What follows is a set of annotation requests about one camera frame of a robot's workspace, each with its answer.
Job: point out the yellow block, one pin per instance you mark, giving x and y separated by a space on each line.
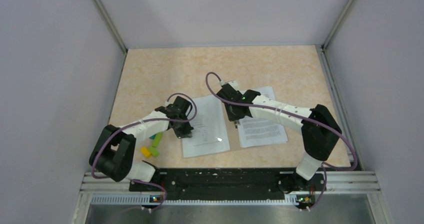
146 152

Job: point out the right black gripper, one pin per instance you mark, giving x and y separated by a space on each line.
232 117

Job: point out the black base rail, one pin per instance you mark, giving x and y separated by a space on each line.
222 184

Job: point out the metal folder clip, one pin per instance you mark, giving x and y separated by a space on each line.
237 124

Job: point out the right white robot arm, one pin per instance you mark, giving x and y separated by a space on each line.
318 128

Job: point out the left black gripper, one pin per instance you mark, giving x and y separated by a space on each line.
185 133

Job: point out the small green block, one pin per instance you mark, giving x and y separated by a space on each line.
154 152

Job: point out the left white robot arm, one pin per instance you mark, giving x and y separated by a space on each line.
113 153

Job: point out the grey slotted cable duct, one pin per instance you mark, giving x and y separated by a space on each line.
147 199

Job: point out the form paper sheet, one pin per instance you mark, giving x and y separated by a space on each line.
210 133

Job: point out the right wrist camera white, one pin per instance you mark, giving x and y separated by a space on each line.
232 83

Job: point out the beige file folder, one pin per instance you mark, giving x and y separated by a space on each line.
232 133

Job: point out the long green block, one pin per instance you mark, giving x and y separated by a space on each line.
157 139

